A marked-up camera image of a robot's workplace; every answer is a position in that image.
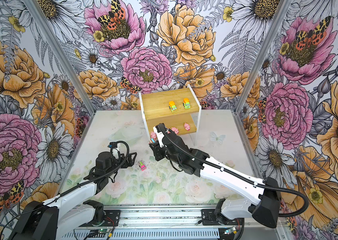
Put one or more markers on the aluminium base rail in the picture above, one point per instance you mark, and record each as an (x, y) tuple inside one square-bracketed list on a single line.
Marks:
[(172, 222)]

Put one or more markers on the white frame wooden shelf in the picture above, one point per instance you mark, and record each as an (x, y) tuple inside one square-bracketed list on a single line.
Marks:
[(155, 110)]

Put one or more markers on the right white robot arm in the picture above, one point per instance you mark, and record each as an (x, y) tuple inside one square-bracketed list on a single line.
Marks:
[(261, 197)]

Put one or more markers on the left aluminium corner post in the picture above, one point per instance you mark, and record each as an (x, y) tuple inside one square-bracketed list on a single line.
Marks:
[(49, 34)]

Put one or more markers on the right aluminium corner post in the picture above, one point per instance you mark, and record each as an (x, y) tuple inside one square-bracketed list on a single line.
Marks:
[(268, 40)]

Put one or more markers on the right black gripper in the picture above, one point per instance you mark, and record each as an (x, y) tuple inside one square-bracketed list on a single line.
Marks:
[(156, 150)]

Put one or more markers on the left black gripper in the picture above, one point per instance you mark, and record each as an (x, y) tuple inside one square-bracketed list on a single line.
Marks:
[(130, 162)]

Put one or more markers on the pink green toy car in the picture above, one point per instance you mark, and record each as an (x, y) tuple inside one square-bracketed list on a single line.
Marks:
[(142, 166)]

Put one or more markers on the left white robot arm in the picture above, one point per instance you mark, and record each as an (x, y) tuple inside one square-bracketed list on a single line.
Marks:
[(55, 217)]

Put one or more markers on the aluminium corner post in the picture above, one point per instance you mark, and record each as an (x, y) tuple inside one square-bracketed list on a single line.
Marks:
[(268, 40), (49, 34)]

